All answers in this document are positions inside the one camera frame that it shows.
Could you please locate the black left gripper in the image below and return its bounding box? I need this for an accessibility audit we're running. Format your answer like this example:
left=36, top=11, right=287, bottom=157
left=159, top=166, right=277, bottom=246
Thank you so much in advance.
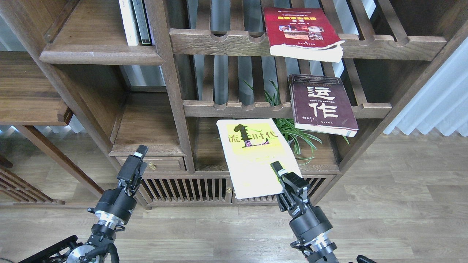
left=87, top=145, right=148, bottom=229

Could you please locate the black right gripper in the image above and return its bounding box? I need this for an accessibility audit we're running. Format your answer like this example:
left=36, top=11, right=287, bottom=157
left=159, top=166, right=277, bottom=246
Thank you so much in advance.
left=271, top=161, right=334, bottom=252

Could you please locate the yellow green book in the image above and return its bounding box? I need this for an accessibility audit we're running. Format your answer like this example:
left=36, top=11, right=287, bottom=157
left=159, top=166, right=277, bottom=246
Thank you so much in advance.
left=216, top=119, right=301, bottom=199

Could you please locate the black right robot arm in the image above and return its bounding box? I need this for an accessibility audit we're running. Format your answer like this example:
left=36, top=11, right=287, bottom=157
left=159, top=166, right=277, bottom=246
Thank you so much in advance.
left=271, top=161, right=338, bottom=263

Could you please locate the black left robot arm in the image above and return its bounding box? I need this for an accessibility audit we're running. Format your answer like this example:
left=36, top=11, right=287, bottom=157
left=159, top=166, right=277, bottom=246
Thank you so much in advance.
left=23, top=145, right=148, bottom=263

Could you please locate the green spider plant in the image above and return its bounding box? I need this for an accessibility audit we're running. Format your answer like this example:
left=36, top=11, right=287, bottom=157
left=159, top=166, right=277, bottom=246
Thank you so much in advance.
left=241, top=79, right=350, bottom=165

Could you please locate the dark wooden bookshelf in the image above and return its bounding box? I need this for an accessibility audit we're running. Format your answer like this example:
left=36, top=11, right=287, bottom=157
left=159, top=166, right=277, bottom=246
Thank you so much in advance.
left=1, top=0, right=467, bottom=207

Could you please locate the dark maroon book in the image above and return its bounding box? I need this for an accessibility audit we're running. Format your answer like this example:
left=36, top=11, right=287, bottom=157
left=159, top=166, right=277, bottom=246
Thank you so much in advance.
left=288, top=74, right=358, bottom=137

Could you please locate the white upright book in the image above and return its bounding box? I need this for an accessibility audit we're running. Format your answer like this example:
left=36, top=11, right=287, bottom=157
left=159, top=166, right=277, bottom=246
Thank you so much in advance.
left=118, top=0, right=139, bottom=46

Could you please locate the dark green upright book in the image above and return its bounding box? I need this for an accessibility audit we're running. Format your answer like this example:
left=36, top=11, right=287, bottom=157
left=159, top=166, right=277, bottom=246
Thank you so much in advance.
left=132, top=0, right=152, bottom=46

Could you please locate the red book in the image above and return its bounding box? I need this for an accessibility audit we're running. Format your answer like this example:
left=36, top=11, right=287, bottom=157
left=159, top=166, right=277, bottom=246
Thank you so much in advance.
left=264, top=7, right=345, bottom=63

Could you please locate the white curtain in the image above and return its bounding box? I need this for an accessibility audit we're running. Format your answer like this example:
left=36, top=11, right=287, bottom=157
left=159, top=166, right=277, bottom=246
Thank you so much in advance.
left=384, top=39, right=468, bottom=137

